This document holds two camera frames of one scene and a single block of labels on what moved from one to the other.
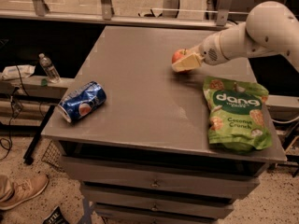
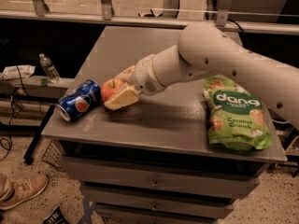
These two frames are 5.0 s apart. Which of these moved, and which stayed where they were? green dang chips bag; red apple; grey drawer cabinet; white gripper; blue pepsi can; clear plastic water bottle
Moved: red apple; white gripper
Stayed: grey drawer cabinet; blue pepsi can; green dang chips bag; clear plastic water bottle
